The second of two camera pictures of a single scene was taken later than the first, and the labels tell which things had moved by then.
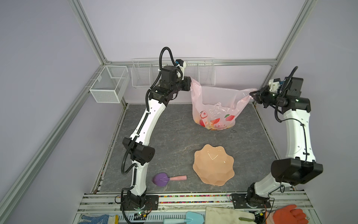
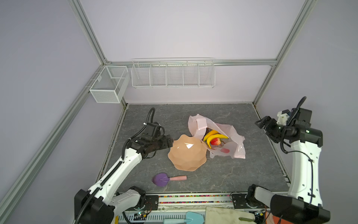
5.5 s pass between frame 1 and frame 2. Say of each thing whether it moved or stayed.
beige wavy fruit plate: moved
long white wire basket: stayed
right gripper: moved
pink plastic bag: moved
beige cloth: stayed
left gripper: moved
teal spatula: stayed
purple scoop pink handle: stayed
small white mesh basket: stayed
